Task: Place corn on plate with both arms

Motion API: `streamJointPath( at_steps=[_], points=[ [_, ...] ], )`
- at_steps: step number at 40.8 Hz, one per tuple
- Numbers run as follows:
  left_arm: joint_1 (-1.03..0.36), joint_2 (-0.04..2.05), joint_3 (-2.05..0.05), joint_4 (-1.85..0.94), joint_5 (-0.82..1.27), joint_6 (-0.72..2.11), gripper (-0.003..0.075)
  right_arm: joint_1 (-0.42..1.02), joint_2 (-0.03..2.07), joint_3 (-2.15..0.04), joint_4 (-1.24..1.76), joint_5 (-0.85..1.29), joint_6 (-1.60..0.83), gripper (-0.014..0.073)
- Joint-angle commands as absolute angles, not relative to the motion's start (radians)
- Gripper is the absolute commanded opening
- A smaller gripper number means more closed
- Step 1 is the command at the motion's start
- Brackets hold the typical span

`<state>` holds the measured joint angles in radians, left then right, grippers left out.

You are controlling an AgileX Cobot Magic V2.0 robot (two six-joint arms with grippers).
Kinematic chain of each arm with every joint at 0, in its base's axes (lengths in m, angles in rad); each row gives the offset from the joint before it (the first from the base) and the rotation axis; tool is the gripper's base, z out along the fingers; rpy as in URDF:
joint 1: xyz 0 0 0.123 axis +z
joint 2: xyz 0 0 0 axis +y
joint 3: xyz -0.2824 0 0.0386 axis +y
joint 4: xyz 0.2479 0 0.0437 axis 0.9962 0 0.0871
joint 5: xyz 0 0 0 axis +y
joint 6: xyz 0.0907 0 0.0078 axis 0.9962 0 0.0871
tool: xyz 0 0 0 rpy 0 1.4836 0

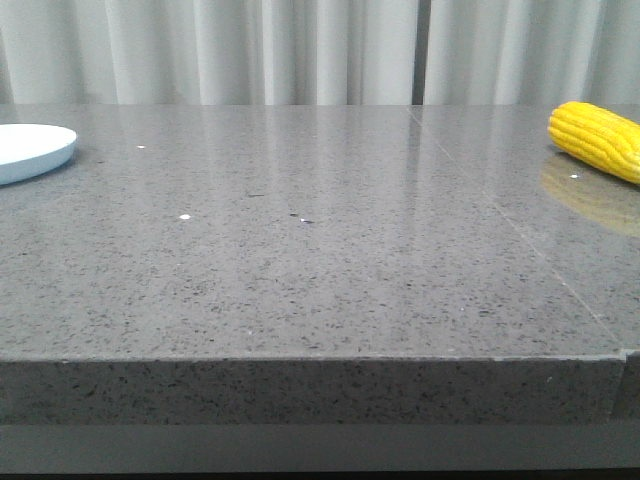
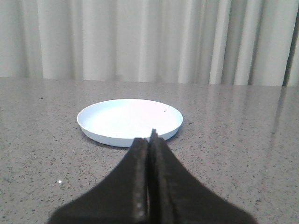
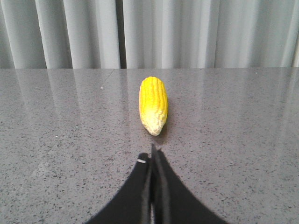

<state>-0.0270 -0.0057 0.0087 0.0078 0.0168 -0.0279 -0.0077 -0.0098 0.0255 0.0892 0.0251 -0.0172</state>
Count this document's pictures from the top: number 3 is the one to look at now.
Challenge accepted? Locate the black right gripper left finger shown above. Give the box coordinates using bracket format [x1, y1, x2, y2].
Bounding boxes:
[87, 153, 151, 224]

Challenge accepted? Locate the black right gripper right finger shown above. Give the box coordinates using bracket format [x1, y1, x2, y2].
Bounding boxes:
[151, 144, 227, 224]

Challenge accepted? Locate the yellow corn cob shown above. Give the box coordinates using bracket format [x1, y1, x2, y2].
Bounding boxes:
[139, 77, 168, 136]

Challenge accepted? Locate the grey pleated curtain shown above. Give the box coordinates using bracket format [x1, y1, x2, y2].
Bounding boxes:
[0, 0, 299, 69]

